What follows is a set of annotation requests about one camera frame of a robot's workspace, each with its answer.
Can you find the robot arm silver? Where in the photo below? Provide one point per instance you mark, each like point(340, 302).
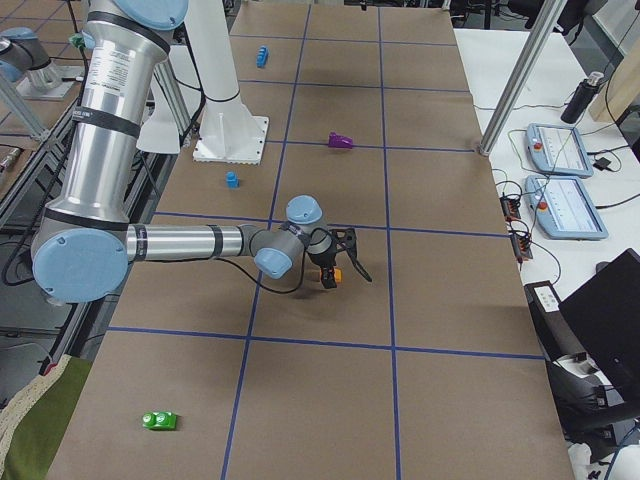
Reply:
point(21, 52)
point(86, 241)

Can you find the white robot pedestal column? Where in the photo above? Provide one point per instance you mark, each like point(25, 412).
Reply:
point(228, 131)

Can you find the green block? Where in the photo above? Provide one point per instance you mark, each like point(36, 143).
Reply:
point(159, 420)

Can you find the long blue four-stud block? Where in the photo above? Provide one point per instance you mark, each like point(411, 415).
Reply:
point(262, 56)

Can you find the far blue teach pendant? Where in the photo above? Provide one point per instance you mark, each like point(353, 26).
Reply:
point(557, 150)

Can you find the purple trapezoid block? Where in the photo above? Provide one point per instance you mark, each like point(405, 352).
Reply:
point(338, 141)

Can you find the aluminium frame post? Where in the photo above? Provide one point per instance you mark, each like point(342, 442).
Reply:
point(533, 47)

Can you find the black bottle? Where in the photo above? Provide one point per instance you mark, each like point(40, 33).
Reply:
point(584, 93)

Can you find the small blue block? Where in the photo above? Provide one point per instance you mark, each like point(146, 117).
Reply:
point(232, 180)

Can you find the near blue teach pendant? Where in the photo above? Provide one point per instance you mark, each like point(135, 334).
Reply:
point(563, 209)

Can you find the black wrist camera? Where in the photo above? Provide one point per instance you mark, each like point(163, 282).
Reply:
point(346, 241)

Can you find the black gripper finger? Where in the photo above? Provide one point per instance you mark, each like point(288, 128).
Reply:
point(328, 277)

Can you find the blue teach pendant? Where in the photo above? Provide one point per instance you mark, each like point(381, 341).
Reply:
point(563, 209)
point(557, 150)

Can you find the green cloth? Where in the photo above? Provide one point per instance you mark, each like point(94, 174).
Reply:
point(34, 421)

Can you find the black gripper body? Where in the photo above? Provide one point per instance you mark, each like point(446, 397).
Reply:
point(322, 261)

